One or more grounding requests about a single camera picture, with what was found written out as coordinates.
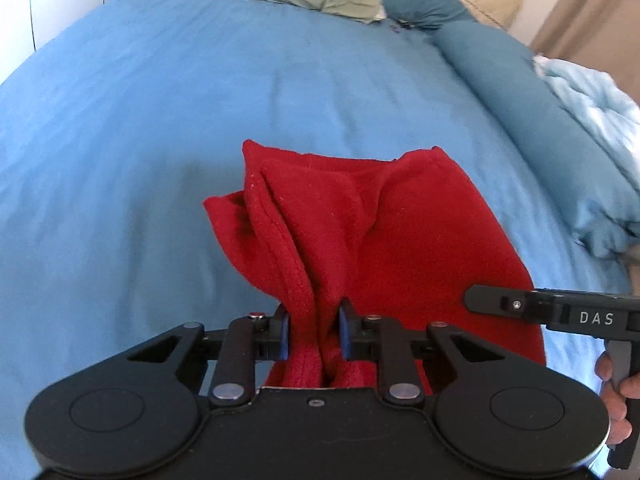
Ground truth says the bed with blue sheet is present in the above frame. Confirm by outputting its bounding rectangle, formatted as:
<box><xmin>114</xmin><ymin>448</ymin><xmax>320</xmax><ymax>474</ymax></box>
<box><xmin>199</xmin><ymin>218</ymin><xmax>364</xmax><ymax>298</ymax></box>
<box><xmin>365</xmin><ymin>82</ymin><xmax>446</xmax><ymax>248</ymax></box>
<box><xmin>0</xmin><ymin>0</ymin><xmax>633</xmax><ymax>466</ymax></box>

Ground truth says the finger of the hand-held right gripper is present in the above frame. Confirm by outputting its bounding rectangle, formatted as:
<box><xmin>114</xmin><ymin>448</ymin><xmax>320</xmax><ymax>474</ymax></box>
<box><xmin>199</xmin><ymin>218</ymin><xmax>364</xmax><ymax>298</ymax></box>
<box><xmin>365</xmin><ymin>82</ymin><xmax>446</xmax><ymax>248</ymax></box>
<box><xmin>464</xmin><ymin>284</ymin><xmax>551</xmax><ymax>322</ymax></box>

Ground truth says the teal duvet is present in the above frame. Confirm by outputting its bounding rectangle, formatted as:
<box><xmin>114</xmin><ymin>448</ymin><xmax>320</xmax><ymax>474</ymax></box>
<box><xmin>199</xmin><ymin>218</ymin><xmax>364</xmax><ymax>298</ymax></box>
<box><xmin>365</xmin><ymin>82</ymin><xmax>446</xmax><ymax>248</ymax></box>
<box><xmin>432</xmin><ymin>20</ymin><xmax>640</xmax><ymax>261</ymax></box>

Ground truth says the beige curtain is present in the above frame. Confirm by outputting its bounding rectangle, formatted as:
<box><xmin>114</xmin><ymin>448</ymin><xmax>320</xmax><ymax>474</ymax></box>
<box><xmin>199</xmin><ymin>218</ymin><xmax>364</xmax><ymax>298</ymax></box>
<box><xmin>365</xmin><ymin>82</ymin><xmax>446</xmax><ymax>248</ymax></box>
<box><xmin>529</xmin><ymin>0</ymin><xmax>640</xmax><ymax>63</ymax></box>

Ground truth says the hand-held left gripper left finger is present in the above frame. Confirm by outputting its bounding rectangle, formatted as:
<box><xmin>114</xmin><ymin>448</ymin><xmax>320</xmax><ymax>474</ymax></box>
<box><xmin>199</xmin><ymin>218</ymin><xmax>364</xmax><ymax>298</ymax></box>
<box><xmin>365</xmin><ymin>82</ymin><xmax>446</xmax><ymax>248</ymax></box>
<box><xmin>127</xmin><ymin>305</ymin><xmax>291</xmax><ymax>408</ymax></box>

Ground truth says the person's right hand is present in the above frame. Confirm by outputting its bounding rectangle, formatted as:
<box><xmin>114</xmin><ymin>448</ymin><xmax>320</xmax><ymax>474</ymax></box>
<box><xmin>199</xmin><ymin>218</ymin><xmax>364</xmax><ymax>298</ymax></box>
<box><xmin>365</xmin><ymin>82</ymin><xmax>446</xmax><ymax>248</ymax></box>
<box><xmin>594</xmin><ymin>351</ymin><xmax>634</xmax><ymax>449</ymax></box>

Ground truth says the red knit sweater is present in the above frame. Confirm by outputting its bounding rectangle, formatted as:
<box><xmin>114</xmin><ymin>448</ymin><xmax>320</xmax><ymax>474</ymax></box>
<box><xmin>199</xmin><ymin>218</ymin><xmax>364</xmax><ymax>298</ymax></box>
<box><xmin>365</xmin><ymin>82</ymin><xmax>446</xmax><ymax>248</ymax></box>
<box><xmin>202</xmin><ymin>139</ymin><xmax>547</xmax><ymax>397</ymax></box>

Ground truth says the light blue blanket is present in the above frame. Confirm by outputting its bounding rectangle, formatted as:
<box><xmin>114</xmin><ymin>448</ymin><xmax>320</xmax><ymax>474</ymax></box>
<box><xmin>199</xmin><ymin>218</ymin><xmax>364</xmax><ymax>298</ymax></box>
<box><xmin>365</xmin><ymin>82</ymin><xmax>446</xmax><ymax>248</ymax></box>
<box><xmin>531</xmin><ymin>56</ymin><xmax>640</xmax><ymax>188</ymax></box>

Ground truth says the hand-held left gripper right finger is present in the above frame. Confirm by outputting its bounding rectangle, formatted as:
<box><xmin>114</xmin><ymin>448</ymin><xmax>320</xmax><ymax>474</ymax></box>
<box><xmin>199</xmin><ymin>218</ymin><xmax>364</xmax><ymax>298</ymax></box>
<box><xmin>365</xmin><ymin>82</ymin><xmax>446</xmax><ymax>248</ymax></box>
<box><xmin>339</xmin><ymin>297</ymin><xmax>506</xmax><ymax>406</ymax></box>

